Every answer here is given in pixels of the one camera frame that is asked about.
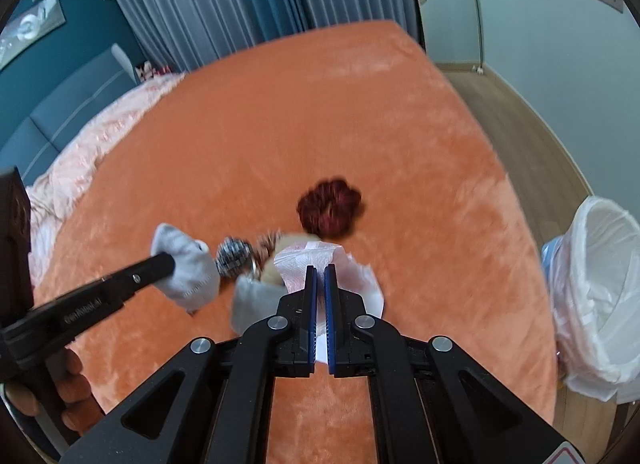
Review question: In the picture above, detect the left human hand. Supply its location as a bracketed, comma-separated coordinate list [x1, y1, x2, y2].
[3, 347, 106, 437]

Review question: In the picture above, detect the leopard print hair band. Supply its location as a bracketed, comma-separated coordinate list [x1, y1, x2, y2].
[215, 231, 282, 280]

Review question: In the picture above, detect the dark red velvet scrunchie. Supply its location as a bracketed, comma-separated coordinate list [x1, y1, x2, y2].
[296, 178, 361, 239]

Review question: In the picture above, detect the white socks pile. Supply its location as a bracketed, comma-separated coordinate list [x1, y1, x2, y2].
[151, 223, 220, 314]

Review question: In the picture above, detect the white sock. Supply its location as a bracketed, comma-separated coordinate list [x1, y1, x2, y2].
[230, 275, 288, 335]

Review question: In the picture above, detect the pink quilt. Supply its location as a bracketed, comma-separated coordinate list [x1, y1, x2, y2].
[26, 74, 184, 286]

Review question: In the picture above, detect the beige organza pouch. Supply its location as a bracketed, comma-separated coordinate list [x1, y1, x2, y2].
[254, 231, 319, 286]

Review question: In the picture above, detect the orange plush bed blanket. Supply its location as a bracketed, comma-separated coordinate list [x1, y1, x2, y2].
[31, 18, 559, 464]

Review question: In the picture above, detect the white pink paper wrapper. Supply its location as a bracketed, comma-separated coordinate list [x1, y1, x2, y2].
[266, 239, 384, 364]

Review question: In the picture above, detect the blue upholstered headboard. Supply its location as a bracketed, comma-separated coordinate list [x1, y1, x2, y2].
[1, 43, 139, 185]

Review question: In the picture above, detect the framed wall picture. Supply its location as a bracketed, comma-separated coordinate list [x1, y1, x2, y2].
[0, 0, 66, 69]

